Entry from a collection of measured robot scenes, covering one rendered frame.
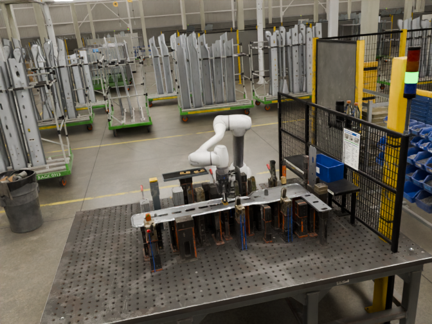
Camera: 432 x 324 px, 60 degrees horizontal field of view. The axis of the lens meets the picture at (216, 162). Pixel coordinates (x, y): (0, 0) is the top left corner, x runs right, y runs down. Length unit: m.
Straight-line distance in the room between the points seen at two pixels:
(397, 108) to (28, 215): 4.30
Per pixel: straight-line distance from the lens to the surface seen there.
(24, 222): 5.34
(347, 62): 4.88
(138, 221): 2.80
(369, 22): 10.27
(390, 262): 2.87
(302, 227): 2.99
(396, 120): 2.72
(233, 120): 3.19
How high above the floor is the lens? 2.29
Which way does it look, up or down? 20 degrees down
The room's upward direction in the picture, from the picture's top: 5 degrees counter-clockwise
